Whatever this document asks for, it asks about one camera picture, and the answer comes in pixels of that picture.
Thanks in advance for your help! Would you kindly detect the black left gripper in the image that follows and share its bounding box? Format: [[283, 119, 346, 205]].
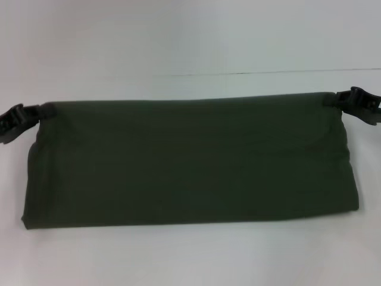
[[0, 102, 58, 147]]

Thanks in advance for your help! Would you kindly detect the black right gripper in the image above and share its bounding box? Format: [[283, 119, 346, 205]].
[[323, 86, 381, 126]]

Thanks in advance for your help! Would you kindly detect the dark green FREE! t-shirt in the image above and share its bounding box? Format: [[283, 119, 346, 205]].
[[20, 92, 355, 231]]

